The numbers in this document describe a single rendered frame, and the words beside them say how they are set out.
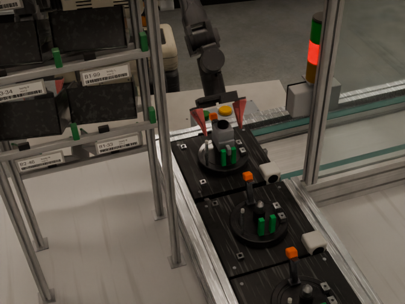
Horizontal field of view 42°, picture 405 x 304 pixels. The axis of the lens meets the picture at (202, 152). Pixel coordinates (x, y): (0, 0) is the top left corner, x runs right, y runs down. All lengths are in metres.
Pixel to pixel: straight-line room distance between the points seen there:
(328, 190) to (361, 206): 0.11
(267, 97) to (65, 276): 0.94
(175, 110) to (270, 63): 1.98
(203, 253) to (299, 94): 0.43
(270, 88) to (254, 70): 1.72
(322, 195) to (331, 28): 0.51
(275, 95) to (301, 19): 2.47
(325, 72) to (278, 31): 2.95
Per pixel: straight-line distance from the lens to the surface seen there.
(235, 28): 4.18
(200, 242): 1.29
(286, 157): 1.57
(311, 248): 1.25
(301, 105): 1.27
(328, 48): 1.18
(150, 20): 0.93
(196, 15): 1.40
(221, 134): 1.38
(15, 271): 1.45
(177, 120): 1.79
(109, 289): 1.35
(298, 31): 4.17
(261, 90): 1.93
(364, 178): 1.52
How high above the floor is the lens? 1.94
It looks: 41 degrees down
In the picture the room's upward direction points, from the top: 2 degrees counter-clockwise
